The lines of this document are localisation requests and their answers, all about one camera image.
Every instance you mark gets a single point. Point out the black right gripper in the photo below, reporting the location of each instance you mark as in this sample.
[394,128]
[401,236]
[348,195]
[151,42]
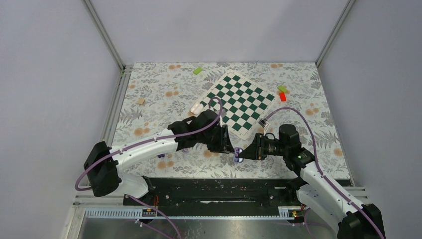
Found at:
[256,150]

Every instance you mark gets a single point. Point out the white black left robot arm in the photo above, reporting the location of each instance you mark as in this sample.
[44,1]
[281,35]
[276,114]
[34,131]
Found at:
[106,165]

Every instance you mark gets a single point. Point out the red block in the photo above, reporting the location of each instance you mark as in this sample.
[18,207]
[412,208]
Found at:
[282,96]

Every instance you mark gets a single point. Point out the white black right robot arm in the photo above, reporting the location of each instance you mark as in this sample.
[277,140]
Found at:
[348,216]

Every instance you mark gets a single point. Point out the small wooden cube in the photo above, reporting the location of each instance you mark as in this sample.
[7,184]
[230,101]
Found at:
[141,101]

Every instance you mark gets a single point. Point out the green white chessboard mat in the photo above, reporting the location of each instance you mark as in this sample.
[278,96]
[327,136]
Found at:
[244,102]

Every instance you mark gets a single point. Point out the left aluminium frame post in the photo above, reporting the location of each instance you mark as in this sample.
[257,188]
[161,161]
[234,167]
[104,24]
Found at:
[103,33]

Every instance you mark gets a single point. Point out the lime green block far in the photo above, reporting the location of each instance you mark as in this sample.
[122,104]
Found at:
[197,71]

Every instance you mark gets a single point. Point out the lime green block right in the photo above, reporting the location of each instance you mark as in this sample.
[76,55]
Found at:
[281,88]

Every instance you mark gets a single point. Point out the lime green block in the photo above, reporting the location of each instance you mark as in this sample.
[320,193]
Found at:
[197,71]
[281,88]

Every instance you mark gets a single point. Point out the floral patterned table mat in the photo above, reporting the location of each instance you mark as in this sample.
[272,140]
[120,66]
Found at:
[171,89]

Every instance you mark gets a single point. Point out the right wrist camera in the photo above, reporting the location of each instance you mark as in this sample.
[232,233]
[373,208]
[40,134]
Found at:
[263,123]

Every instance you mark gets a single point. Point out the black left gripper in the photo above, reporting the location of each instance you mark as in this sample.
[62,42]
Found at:
[224,144]

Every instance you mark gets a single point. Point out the white earbud charging case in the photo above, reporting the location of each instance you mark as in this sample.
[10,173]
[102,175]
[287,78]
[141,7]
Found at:
[197,108]

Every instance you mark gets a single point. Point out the right aluminium frame post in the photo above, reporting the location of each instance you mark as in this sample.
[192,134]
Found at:
[336,29]

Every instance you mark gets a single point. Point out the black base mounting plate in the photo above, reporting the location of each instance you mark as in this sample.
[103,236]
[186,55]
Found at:
[221,197]

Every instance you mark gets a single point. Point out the aluminium frame post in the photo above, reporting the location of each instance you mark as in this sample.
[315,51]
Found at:
[336,29]
[103,33]

